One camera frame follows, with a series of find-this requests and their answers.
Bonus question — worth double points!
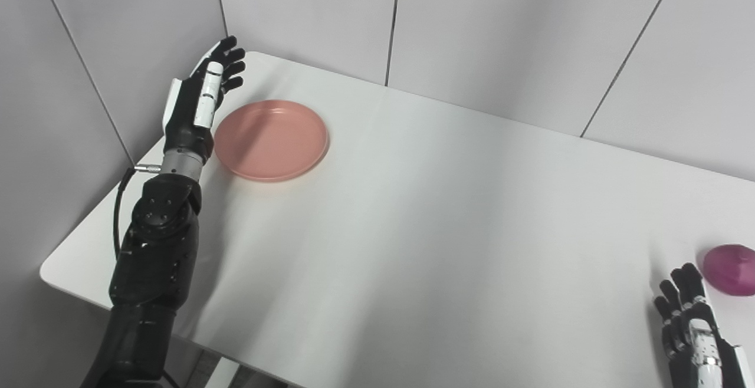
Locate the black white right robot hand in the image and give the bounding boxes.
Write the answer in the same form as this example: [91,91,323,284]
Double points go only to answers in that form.
[653,263,754,388]

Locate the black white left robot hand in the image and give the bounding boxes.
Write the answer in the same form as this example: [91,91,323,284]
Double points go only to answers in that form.
[162,35,247,165]

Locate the pink round plate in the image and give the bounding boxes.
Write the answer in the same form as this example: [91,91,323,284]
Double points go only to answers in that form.
[214,100,329,183]

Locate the purple red onion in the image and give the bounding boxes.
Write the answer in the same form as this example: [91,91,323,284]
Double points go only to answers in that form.
[702,244,755,297]

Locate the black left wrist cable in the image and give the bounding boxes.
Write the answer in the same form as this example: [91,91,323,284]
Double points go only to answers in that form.
[113,164,163,259]

